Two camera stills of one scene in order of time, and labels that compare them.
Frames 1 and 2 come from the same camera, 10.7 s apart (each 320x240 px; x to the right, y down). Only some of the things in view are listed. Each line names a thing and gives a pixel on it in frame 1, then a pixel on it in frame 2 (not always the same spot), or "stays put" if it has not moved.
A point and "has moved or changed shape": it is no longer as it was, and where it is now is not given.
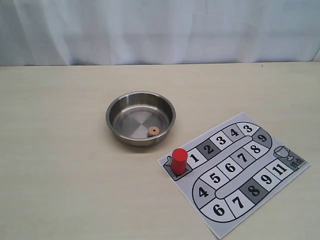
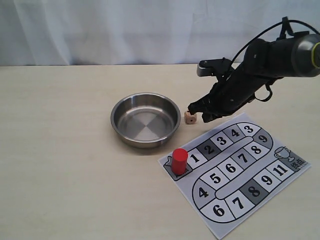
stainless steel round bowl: [140, 118] has moved or changed shape
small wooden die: [153, 131] -> [190, 119]
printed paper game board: [231, 170] stays put
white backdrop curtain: [58, 32] stays put
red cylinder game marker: [179, 159] stays put
